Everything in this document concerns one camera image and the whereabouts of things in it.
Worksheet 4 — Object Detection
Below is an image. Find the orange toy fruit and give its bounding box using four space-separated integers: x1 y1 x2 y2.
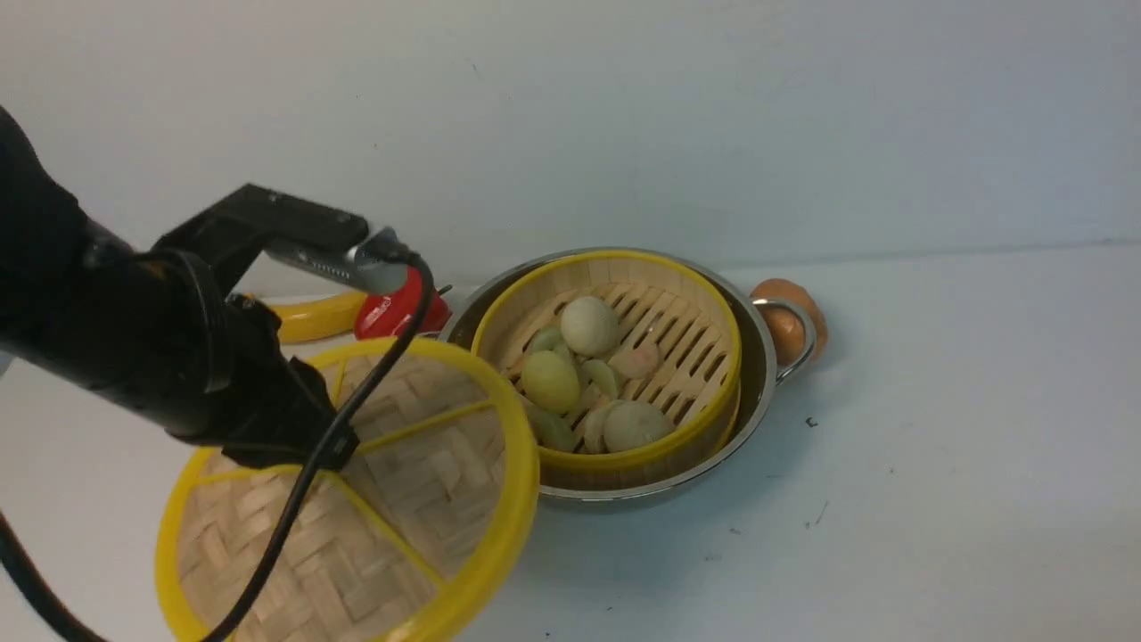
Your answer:
751 279 830 368

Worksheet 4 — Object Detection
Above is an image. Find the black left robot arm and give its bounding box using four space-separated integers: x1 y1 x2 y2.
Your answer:
1 112 369 468

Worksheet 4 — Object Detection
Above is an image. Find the yellow bamboo steamer lid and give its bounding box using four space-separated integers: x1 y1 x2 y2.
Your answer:
155 340 539 641

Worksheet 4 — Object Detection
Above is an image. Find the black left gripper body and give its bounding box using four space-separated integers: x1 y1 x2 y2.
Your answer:
152 184 369 468

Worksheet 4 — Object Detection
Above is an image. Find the black camera cable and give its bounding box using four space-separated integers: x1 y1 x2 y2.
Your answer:
0 251 438 642

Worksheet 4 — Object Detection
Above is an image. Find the white toy dumpling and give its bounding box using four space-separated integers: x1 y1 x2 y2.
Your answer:
602 401 675 454

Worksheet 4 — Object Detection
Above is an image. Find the small green toy dumpling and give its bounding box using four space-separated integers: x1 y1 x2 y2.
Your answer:
526 325 565 353

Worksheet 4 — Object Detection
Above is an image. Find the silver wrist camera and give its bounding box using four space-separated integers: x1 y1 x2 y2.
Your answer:
264 227 415 295

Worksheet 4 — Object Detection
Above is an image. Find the white toy egg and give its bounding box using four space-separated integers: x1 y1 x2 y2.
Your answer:
560 296 620 357

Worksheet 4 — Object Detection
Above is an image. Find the red toy bell pepper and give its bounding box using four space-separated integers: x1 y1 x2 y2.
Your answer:
353 267 452 341

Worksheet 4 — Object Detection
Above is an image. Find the stainless steel pot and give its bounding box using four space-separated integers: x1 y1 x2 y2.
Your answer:
440 247 817 512

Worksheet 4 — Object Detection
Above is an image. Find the yellow bamboo steamer basket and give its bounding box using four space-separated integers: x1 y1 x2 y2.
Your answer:
470 251 742 498

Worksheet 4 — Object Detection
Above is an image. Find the pink toy dumpling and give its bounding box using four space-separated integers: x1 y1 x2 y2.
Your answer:
608 342 661 381

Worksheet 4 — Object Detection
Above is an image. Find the yellow toy banana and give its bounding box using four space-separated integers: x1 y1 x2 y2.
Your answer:
262 290 367 346

